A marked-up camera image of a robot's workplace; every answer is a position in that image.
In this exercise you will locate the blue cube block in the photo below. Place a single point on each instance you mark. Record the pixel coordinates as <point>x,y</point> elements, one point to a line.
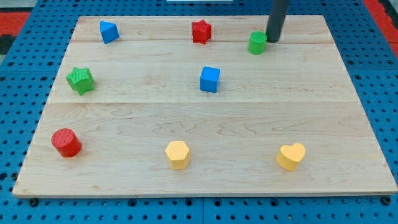
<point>209,79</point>

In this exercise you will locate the yellow hexagon block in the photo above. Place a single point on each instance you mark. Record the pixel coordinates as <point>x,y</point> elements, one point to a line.
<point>178,155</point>

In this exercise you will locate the light wooden board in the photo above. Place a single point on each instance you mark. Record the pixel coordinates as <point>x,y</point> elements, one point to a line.
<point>147,94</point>

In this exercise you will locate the red star block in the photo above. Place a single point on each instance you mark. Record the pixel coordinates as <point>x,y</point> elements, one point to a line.
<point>201,31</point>

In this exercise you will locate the green cylinder block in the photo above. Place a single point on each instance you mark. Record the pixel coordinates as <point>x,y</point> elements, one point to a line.
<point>257,42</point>

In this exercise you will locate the yellow heart block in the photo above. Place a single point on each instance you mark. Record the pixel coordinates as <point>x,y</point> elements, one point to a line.
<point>290,156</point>

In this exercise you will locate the blue triangle block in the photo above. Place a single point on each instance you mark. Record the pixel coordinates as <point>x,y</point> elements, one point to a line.
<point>109,31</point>

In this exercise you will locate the green star block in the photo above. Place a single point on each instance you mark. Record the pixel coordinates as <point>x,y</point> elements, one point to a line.
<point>81,80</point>

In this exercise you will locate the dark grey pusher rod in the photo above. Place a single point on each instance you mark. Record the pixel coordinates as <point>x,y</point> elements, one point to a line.
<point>276,20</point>

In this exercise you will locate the red cylinder block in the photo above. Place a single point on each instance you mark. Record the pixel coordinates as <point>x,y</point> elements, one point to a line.
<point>66,142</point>

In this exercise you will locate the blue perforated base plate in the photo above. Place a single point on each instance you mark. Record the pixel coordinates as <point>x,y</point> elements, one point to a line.
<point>30,66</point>

